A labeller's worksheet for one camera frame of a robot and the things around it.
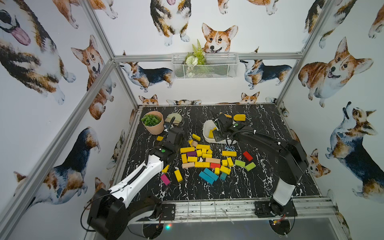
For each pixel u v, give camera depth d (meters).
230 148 0.95
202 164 0.88
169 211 0.74
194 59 0.82
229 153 0.94
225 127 0.67
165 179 0.84
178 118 1.15
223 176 0.85
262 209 0.74
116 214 0.38
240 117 1.13
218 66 0.92
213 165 0.88
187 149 0.96
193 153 0.93
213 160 0.91
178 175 0.84
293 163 0.47
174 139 0.61
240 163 0.90
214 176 0.84
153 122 0.96
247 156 0.93
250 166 0.88
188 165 0.88
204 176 0.85
